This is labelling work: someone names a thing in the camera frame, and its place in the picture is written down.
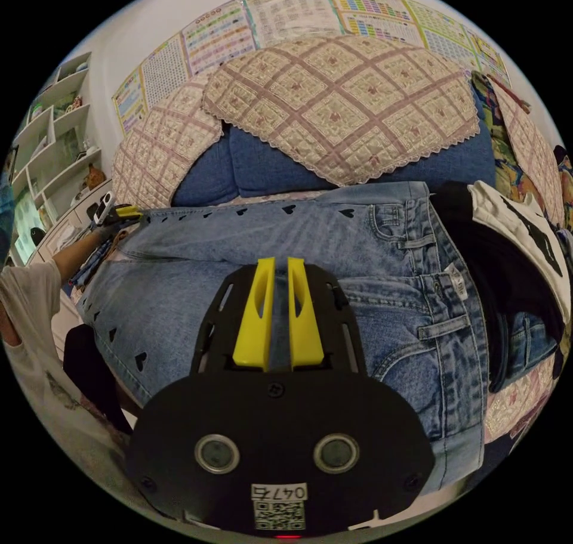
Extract white wall shelf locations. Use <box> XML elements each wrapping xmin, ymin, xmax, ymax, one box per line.
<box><xmin>8</xmin><ymin>51</ymin><xmax>106</xmax><ymax>258</ymax></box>

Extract white low cupboard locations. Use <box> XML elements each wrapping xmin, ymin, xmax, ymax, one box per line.
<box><xmin>26</xmin><ymin>178</ymin><xmax>115</xmax><ymax>268</ymax></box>

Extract person's body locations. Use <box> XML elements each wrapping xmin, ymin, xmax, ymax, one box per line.
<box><xmin>0</xmin><ymin>159</ymin><xmax>136</xmax><ymax>487</ymax></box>

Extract large blue cushion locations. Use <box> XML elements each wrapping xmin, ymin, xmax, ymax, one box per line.
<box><xmin>229</xmin><ymin>98</ymin><xmax>497</xmax><ymax>192</ymax></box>

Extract person's left hand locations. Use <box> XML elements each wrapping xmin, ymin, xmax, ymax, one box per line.
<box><xmin>91</xmin><ymin>221</ymin><xmax>124</xmax><ymax>243</ymax></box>

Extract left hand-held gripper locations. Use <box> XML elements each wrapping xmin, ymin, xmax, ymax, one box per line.
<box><xmin>86</xmin><ymin>198</ymin><xmax>144</xmax><ymax>231</ymax></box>

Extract colourful floral cloth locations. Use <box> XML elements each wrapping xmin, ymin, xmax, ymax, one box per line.
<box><xmin>470</xmin><ymin>70</ymin><xmax>545</xmax><ymax>207</ymax></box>

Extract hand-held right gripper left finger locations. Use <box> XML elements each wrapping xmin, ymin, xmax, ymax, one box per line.
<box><xmin>232</xmin><ymin>257</ymin><xmax>275</xmax><ymax>369</ymax></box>

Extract blue jeans with heart cutouts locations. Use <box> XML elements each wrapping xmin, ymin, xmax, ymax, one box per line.
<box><xmin>67</xmin><ymin>180</ymin><xmax>489</xmax><ymax>496</ymax></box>

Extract pile of clothes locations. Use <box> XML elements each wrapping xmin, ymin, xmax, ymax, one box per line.
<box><xmin>429</xmin><ymin>179</ymin><xmax>573</xmax><ymax>394</ymax></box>

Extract person's left forearm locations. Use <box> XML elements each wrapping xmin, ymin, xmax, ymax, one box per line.
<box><xmin>53</xmin><ymin>232</ymin><xmax>103</xmax><ymax>286</ymax></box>

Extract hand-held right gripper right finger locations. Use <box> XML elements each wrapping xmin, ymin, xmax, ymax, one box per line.
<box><xmin>286</xmin><ymin>256</ymin><xmax>326</xmax><ymax>367</ymax></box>

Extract small blue cushion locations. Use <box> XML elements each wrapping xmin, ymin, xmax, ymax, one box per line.
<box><xmin>171</xmin><ymin>125</ymin><xmax>239</xmax><ymax>207</ymax></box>

